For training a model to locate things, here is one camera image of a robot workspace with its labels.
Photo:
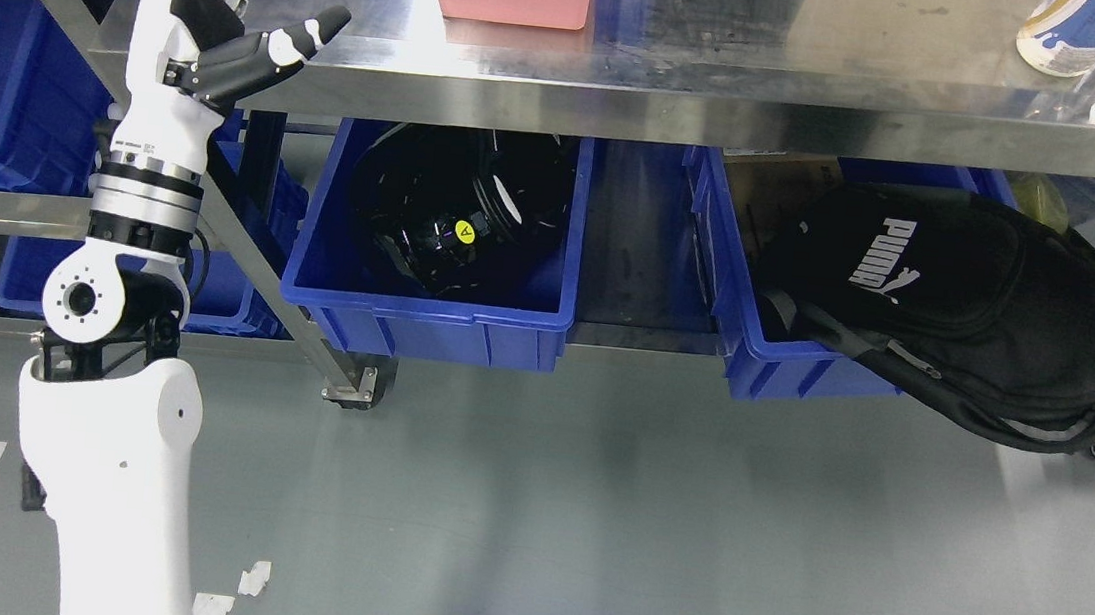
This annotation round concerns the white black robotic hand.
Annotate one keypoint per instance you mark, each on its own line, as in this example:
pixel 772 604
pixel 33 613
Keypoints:
pixel 190 61

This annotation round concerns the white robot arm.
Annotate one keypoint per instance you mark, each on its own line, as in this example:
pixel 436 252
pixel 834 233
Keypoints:
pixel 108 412

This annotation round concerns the blue bin upper left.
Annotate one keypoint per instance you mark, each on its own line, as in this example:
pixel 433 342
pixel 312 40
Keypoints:
pixel 50 100

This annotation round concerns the black helmet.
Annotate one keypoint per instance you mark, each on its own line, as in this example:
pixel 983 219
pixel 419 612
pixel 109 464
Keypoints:
pixel 458 214

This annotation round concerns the blue bin with helmet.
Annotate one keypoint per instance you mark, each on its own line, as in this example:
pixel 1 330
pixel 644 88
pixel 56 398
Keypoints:
pixel 326 275

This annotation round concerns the caster wheel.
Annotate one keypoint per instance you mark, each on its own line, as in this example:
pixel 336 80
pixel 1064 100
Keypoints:
pixel 364 381

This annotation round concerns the stainless steel table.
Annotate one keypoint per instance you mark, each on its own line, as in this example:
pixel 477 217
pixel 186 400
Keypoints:
pixel 936 82

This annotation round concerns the blue bin with backpack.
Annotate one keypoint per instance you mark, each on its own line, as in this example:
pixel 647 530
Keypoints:
pixel 762 360

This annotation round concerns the black Puma backpack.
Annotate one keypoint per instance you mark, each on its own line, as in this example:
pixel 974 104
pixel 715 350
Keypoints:
pixel 967 305

